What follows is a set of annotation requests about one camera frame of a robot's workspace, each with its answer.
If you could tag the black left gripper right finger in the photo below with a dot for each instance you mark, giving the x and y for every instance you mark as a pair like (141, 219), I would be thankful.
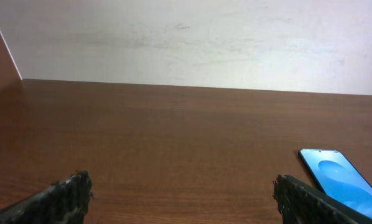
(299, 203)

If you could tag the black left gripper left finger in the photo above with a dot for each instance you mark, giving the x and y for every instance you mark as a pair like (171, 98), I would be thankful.
(65, 201)

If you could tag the blue screen smartphone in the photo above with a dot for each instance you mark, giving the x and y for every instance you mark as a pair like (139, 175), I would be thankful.
(335, 176)

